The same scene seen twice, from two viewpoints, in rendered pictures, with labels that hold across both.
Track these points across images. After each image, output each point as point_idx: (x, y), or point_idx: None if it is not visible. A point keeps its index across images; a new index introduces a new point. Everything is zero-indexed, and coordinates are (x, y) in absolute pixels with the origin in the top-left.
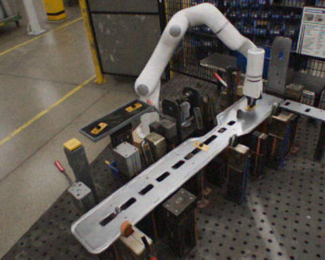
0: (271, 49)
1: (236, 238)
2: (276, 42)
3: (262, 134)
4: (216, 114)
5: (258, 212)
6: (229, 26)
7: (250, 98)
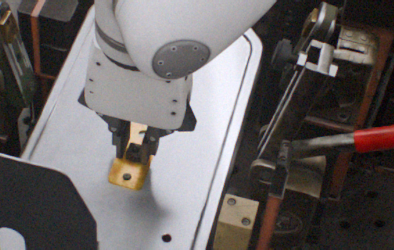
0: (97, 246)
1: None
2: (55, 202)
3: (39, 8)
4: (279, 85)
5: (17, 23)
6: None
7: (144, 137)
